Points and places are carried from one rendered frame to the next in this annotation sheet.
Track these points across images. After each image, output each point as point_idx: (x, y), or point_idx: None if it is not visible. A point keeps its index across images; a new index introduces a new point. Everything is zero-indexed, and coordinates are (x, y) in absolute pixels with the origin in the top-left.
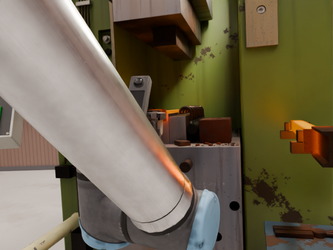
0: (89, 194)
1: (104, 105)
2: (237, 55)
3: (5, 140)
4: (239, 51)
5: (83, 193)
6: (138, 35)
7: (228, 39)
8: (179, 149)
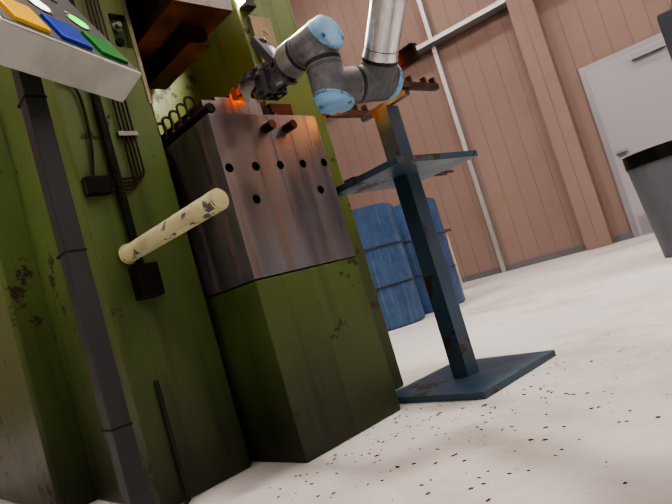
0: (337, 64)
1: None
2: (199, 98)
3: (130, 79)
4: (253, 66)
5: (332, 64)
6: (149, 33)
7: (186, 80)
8: (276, 116)
